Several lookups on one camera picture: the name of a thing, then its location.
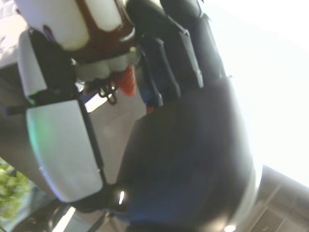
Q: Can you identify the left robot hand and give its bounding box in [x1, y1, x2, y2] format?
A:
[18, 0, 264, 232]

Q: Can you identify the toy chocolate dessert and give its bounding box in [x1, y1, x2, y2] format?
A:
[16, 0, 141, 105]

